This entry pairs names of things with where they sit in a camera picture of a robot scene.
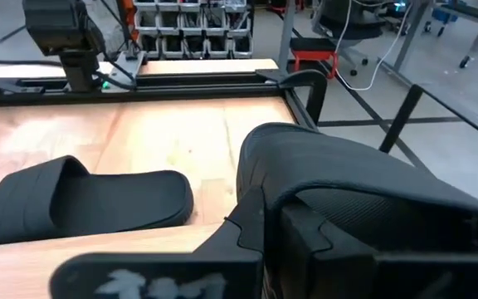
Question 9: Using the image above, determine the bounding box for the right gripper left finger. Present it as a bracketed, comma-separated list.
[49, 185, 266, 299]

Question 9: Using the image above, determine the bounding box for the black office chair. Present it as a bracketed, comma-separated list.
[311, 0, 389, 78]

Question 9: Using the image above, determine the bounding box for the rack of small parts bins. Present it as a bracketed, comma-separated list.
[133, 0, 255, 60]

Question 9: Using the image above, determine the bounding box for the blue plastic bin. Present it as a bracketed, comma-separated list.
[432, 7, 459, 24]

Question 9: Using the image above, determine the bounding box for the white power cable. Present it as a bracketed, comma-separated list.
[333, 0, 413, 92]

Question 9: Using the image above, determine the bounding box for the black rubber slide sandal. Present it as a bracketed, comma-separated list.
[236, 121, 478, 261]
[0, 154, 195, 249]

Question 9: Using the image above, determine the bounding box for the black aluminium rig frame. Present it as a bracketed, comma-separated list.
[0, 68, 329, 130]

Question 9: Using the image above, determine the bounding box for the red and black step stool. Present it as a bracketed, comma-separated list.
[289, 37, 339, 80]

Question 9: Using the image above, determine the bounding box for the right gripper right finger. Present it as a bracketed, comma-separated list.
[267, 203, 478, 299]

